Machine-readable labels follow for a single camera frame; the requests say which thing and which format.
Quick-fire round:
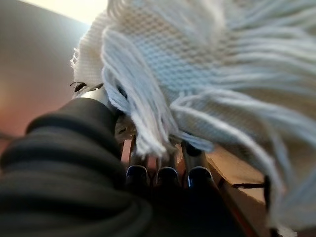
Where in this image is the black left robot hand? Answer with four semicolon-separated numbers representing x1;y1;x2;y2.
0;89;248;237

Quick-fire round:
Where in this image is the white fringed cushion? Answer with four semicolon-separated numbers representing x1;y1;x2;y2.
70;0;316;234

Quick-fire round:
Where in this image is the glossy brown wooden cabinet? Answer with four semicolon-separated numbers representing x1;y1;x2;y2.
206;147;272;237

